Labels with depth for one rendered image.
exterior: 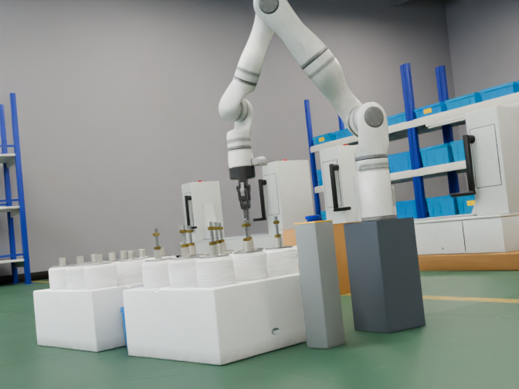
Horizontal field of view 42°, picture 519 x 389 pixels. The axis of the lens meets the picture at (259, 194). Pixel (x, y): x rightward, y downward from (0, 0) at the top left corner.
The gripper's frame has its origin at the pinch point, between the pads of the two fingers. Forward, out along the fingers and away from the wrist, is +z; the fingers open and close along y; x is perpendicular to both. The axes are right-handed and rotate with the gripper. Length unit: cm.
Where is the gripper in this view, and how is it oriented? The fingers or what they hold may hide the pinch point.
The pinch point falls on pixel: (246, 215)
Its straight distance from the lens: 195.6
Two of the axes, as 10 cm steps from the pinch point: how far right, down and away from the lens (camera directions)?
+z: 1.0, 9.9, -0.5
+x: 9.9, -1.1, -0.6
